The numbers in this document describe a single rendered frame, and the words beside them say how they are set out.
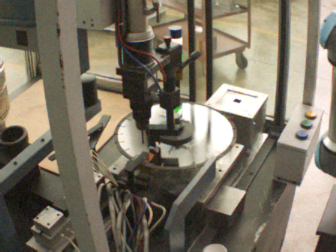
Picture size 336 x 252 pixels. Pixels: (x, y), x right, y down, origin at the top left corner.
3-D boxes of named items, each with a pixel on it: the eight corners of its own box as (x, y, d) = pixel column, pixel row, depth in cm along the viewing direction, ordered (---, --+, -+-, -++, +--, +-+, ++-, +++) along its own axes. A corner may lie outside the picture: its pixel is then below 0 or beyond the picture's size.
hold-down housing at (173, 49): (168, 101, 128) (166, 31, 117) (183, 106, 125) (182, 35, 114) (155, 109, 124) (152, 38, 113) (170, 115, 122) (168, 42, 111)
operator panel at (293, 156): (294, 136, 169) (298, 102, 161) (318, 143, 164) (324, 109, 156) (271, 179, 149) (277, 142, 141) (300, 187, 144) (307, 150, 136)
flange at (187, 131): (151, 141, 134) (151, 133, 133) (160, 120, 143) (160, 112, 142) (192, 144, 132) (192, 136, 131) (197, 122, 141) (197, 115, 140)
